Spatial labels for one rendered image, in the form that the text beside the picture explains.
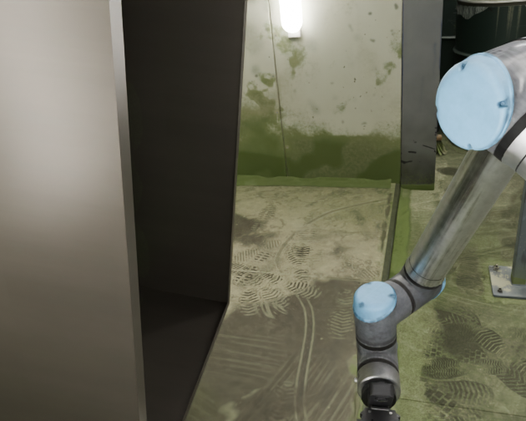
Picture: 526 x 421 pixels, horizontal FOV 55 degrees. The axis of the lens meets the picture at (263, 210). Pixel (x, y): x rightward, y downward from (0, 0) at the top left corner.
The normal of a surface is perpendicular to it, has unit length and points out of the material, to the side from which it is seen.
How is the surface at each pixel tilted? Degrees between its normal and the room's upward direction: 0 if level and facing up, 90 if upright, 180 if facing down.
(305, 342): 0
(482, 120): 86
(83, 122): 90
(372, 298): 5
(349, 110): 90
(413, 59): 90
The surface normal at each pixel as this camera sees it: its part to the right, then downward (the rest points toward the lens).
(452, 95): -0.86, 0.29
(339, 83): -0.29, 0.50
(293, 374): -0.12, -0.87
